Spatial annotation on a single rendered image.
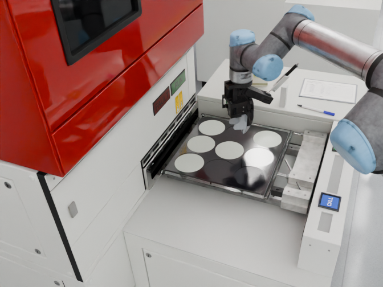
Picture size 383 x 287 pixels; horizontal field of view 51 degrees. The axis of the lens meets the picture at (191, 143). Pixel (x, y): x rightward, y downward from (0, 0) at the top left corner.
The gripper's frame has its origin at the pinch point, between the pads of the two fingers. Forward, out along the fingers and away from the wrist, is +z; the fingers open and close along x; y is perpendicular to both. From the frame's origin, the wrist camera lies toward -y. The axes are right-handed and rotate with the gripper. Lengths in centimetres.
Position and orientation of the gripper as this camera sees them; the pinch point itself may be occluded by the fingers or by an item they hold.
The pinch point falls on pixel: (245, 129)
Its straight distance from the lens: 140.9
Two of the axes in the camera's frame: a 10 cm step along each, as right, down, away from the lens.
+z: 0.5, 7.9, 6.1
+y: -9.4, 2.4, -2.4
